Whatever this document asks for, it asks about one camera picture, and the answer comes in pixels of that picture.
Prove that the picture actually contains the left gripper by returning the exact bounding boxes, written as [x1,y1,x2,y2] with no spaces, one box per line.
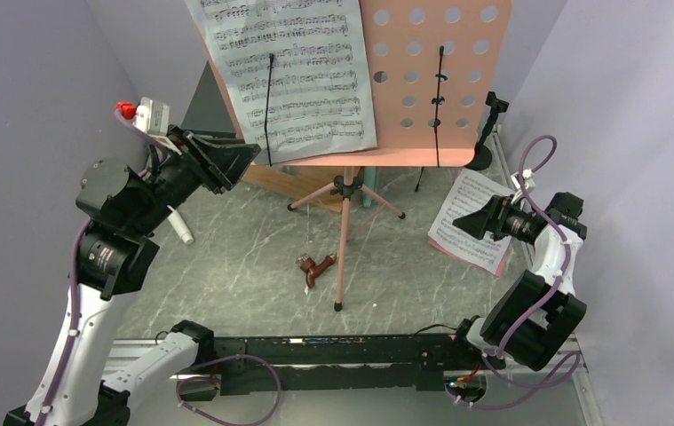
[129,123,261,235]

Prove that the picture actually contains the white sheet music page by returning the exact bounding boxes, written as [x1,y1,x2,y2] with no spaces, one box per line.
[186,0,377,165]
[428,169,511,276]

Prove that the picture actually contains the pink sheet music page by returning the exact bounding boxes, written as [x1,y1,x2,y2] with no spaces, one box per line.
[428,238,509,277]

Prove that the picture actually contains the black round-base mic stand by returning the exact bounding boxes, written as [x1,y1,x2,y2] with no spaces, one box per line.
[465,91,510,171]

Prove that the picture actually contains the white microphone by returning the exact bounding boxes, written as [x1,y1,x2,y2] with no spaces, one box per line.
[167,206,194,245]

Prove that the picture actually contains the black tripod mic stand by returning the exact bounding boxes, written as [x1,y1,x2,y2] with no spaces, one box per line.
[414,167,425,193]

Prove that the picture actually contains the pink music stand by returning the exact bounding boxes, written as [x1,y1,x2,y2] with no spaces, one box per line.
[192,0,514,312]

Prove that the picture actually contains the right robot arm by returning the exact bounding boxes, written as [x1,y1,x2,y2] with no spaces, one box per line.
[449,192,587,371]

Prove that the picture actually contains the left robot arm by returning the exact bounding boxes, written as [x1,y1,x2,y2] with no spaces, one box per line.
[4,126,261,425]

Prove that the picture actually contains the dark rack audio unit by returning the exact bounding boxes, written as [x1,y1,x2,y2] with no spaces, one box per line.
[180,64,236,136]

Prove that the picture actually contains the wooden board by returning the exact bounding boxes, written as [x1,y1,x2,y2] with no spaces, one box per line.
[242,165,344,202]

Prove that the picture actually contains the brown plastic faucet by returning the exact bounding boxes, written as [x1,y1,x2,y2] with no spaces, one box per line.
[296,254,337,292]

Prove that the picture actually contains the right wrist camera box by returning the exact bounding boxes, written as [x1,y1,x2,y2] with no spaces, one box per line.
[510,169,536,198]

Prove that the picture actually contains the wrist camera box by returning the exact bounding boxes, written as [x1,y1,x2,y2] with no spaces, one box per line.
[115,97,172,150]
[510,169,536,198]

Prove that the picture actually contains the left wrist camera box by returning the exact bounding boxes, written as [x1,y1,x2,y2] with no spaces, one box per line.
[115,97,172,150]

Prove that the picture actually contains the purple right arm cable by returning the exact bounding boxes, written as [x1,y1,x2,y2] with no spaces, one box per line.
[447,135,583,412]

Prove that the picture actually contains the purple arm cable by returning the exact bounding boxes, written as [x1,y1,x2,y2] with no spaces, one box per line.
[447,135,583,412]
[33,108,283,426]

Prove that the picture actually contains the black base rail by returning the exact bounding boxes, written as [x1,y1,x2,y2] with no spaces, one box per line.
[182,333,481,396]

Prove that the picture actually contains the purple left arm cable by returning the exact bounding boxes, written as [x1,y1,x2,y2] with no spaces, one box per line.
[33,108,283,426]

